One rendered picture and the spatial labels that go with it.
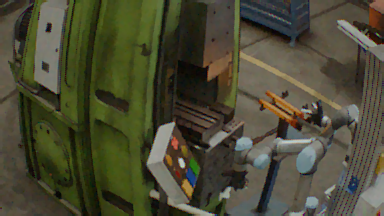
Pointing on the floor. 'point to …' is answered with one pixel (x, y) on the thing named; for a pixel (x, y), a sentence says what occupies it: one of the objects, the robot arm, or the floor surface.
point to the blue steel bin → (279, 15)
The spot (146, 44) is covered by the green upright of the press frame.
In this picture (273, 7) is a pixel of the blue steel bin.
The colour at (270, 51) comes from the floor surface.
